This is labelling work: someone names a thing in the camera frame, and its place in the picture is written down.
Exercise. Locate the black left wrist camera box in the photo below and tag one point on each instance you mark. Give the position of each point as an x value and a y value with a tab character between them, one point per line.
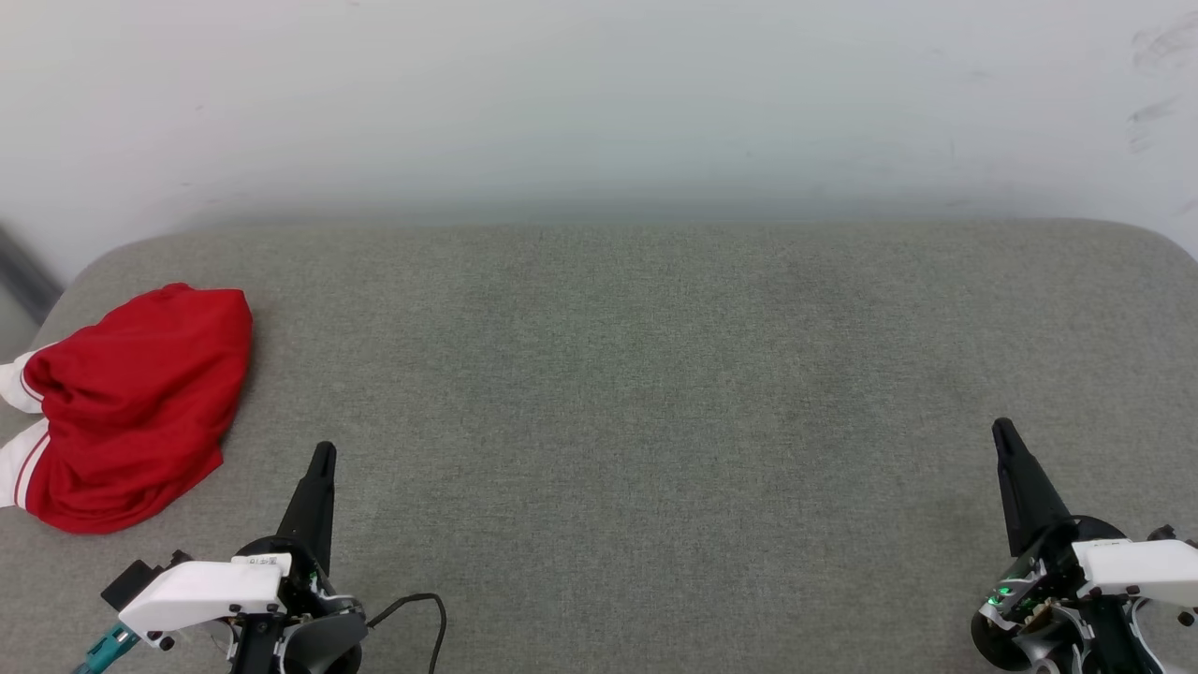
136	580

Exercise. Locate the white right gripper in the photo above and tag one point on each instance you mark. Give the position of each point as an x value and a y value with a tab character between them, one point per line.
1123	571

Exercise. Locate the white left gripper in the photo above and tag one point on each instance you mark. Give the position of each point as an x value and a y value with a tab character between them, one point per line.
206	590

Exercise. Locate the red and white jersey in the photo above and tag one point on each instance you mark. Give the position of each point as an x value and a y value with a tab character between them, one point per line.
140	402

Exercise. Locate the grey fabric sofa cushion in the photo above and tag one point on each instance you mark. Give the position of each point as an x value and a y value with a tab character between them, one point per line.
608	421

